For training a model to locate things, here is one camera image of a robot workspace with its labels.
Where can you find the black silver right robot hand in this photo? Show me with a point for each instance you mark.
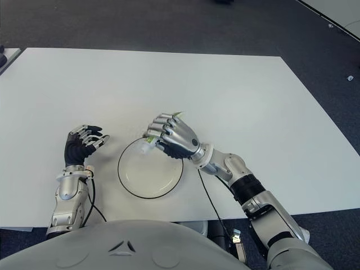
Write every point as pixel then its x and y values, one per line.
pixel 182 137

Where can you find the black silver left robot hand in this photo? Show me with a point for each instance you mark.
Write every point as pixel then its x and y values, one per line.
pixel 74 152

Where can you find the green white toothpaste tube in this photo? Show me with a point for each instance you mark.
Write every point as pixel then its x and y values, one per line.
pixel 147 146

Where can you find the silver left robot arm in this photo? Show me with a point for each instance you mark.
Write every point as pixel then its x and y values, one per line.
pixel 67 188

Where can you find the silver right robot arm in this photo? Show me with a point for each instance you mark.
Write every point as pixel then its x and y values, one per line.
pixel 270 202

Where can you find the white plate with black rim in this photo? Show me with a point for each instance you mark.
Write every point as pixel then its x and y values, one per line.
pixel 146 177

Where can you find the white bin under table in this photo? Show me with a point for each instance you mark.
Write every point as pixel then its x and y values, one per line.
pixel 197 226

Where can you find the white side table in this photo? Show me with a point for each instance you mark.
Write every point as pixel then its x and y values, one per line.
pixel 11 54

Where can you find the grey robot torso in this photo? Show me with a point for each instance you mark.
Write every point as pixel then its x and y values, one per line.
pixel 140 247

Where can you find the small white floor clip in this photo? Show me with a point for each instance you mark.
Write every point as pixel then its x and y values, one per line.
pixel 350 78

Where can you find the white table panel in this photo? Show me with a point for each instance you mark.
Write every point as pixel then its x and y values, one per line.
pixel 332 11

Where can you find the metal bracket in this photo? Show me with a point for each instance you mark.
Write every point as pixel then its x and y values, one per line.
pixel 238 247

